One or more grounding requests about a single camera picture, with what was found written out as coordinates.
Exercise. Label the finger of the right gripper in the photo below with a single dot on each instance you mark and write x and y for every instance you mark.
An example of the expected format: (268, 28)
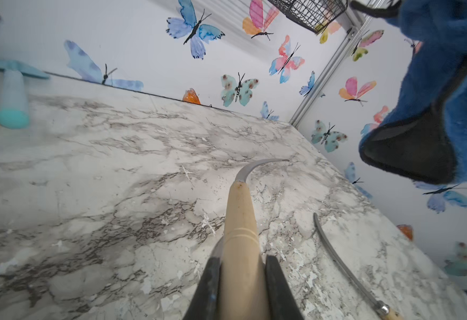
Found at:
(391, 11)
(420, 147)

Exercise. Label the blue rag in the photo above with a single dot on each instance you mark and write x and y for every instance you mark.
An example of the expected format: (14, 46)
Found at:
(441, 28)

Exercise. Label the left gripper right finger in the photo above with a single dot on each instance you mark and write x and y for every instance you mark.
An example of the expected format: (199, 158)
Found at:
(282, 304)

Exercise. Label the light blue toy tool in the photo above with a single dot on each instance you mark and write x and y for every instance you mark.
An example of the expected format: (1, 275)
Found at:
(14, 105)

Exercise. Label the black wire basket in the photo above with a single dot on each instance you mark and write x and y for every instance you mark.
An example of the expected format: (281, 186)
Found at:
(313, 15)

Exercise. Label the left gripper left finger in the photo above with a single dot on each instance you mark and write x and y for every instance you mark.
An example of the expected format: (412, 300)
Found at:
(205, 300)

